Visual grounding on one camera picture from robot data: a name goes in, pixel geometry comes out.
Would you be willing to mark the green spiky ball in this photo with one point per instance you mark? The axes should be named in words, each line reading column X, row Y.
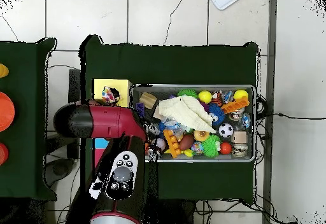
column 211, row 145
column 187, row 93

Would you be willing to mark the plain yellow ball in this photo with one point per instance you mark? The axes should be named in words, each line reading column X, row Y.
column 205, row 96

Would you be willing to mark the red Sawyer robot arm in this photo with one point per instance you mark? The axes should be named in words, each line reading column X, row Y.
column 112, row 122

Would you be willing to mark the black and white soccer ball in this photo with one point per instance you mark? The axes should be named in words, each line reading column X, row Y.
column 226, row 130

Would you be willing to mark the plain orange ball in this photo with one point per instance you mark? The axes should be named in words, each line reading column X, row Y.
column 225, row 148

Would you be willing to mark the cream waffle cloth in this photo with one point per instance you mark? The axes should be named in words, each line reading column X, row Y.
column 186, row 112

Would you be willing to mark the dark green table cloth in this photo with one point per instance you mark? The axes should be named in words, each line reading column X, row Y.
column 165, row 63

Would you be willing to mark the colourful dotted cloth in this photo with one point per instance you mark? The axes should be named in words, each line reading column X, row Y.
column 108, row 95

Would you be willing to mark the neighbouring green cloth table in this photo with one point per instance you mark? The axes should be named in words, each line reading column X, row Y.
column 30, row 119

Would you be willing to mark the wooden box with three holes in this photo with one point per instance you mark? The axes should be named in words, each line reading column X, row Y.
column 122, row 86

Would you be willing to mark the orange toy brick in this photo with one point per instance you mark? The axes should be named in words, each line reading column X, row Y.
column 234, row 104

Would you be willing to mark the yellow plastic toy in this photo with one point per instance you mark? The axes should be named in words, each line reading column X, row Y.
column 3, row 70

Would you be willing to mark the white tray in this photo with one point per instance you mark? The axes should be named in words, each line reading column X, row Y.
column 224, row 2

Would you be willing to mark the red plastic dish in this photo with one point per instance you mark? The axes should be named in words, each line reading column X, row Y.
column 3, row 154

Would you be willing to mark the wooden cube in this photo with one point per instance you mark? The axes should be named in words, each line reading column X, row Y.
column 239, row 136

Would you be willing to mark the yellow smiley ball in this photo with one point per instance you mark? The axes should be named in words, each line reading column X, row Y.
column 240, row 95

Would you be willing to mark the silver mesh bin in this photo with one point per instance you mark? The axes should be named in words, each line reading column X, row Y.
column 229, row 159

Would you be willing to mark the toy burger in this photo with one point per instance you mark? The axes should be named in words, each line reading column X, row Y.
column 201, row 135

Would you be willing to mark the orange plastic bowl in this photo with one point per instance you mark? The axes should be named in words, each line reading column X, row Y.
column 6, row 112

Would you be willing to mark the blue spiky ball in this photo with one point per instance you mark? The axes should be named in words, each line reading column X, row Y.
column 216, row 114

